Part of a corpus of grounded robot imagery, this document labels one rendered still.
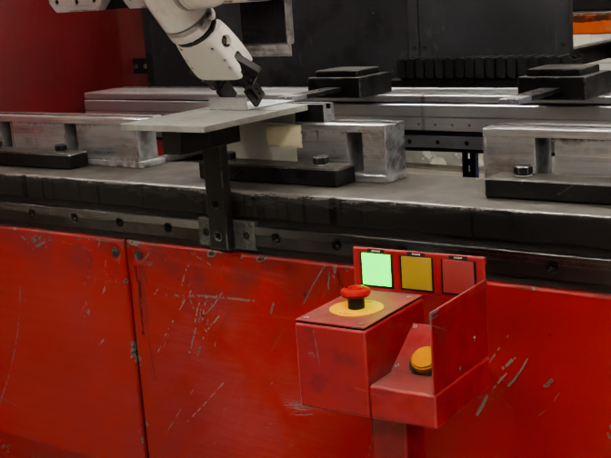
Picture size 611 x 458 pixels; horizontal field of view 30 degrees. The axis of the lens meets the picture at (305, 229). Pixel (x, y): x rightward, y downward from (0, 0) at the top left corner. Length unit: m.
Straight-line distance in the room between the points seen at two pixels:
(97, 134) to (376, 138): 0.66
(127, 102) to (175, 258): 0.65
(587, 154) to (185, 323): 0.78
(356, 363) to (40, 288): 1.01
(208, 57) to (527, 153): 0.53
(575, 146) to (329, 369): 0.50
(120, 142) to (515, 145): 0.84
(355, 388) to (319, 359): 0.06
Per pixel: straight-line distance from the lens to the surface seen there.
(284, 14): 1.95
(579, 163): 1.69
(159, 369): 2.12
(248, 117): 1.81
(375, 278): 1.58
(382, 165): 1.85
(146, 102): 2.54
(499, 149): 1.74
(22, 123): 2.44
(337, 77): 2.14
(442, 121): 2.09
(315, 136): 1.92
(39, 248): 2.28
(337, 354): 1.45
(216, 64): 1.87
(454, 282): 1.52
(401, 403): 1.43
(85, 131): 2.30
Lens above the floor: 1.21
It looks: 12 degrees down
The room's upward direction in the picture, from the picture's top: 4 degrees counter-clockwise
